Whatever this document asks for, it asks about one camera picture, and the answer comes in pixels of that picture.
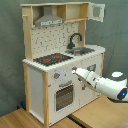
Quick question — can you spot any black stove top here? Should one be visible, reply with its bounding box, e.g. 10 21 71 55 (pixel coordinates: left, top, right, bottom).
34 53 70 66

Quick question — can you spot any white oven door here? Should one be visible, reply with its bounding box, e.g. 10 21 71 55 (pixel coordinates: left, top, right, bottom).
49 82 79 118

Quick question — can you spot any wooden toy kitchen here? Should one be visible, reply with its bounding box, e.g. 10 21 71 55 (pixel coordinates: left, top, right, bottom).
22 2 105 128

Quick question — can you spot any black toy faucet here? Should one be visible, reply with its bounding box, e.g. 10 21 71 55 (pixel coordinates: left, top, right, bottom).
67 33 83 49

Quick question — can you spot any metal sink basin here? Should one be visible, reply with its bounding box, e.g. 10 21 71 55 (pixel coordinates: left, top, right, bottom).
66 47 94 56

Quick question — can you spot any white microwave door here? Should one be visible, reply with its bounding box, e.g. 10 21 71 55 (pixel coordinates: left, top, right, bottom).
88 3 105 22

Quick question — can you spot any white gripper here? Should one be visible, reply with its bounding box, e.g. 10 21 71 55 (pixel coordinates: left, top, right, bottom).
75 68 99 88

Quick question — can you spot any white dishwasher door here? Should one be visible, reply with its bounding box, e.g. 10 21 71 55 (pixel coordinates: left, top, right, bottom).
79 59 102 107

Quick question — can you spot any grey range hood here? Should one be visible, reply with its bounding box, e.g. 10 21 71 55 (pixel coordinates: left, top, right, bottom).
35 5 64 27

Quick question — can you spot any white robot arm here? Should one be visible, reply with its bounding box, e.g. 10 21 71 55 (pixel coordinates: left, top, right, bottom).
75 68 128 103

